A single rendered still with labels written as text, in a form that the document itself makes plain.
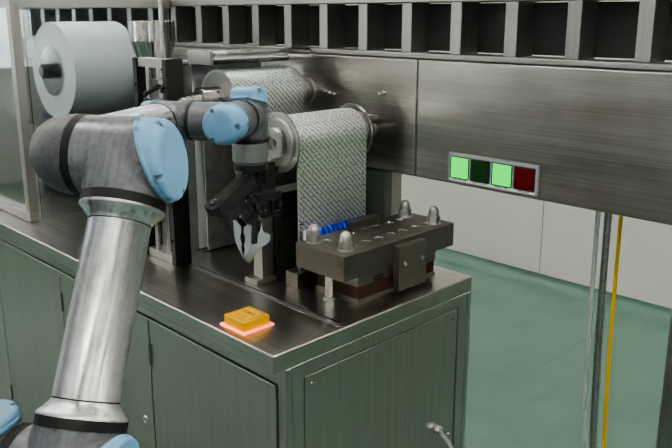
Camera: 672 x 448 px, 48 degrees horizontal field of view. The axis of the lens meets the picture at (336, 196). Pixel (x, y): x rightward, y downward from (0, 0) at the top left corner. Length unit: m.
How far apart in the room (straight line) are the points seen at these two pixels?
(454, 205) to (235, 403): 3.33
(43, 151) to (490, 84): 1.05
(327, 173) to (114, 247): 0.91
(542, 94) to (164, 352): 1.08
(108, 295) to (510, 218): 3.80
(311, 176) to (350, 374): 0.48
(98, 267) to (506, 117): 1.06
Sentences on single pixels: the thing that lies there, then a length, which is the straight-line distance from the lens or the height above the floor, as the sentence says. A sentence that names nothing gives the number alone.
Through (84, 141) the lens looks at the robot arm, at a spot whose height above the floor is 1.38.
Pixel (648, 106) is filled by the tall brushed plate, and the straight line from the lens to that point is 1.61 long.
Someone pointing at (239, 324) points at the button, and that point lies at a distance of 1.60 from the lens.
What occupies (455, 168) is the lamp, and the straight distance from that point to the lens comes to 1.85.
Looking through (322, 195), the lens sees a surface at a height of 1.11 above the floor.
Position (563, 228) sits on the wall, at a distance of 4.46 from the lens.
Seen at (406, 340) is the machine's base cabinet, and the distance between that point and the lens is 1.80.
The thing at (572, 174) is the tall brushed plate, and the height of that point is 1.21.
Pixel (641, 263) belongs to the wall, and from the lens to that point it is 4.30.
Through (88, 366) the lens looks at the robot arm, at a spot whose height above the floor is 1.12.
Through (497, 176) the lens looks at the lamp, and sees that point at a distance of 1.79.
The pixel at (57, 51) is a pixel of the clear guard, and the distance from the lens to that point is 2.56.
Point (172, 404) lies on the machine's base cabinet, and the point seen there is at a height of 0.62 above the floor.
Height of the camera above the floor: 1.55
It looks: 14 degrees down
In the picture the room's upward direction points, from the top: straight up
